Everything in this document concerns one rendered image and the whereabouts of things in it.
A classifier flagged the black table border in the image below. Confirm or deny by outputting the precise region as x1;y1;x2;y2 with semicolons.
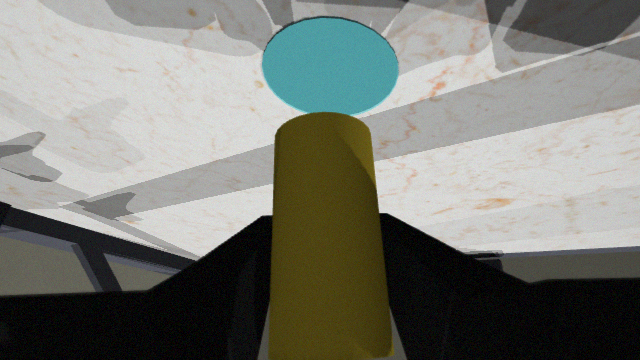
0;207;640;276

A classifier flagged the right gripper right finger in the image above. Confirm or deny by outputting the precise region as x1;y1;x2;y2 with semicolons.
379;213;640;360

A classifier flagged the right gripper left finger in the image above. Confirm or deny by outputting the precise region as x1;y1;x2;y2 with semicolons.
0;215;272;360

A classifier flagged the cyan circle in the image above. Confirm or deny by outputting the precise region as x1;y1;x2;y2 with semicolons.
262;16;399;116

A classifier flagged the yellow tall cylinder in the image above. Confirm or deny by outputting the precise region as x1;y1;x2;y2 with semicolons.
268;112;394;360

